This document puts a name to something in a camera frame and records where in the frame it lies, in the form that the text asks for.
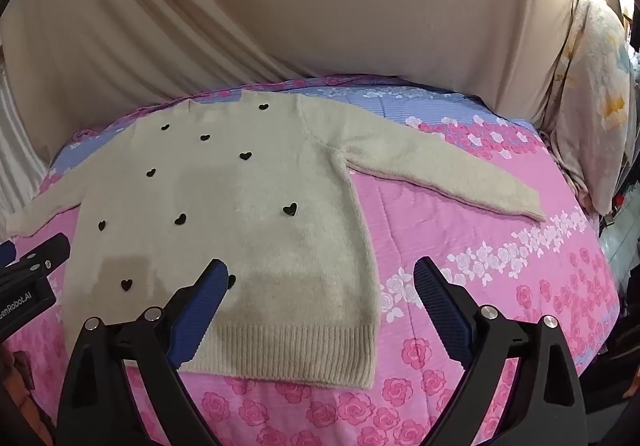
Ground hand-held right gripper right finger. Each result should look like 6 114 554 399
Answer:
413 257 587 446

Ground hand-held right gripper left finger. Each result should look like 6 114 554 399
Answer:
56 258 231 446

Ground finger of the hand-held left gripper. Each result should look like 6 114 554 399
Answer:
0 233 72 288

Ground cream sweater with black hearts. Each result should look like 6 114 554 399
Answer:
5 93 547 389

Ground pink floral bed sheet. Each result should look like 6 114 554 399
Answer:
0 73 622 446

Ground pale floral fleece blanket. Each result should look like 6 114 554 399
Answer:
544 0 637 218

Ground beige cloth backdrop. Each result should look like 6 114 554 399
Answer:
0 0 608 167

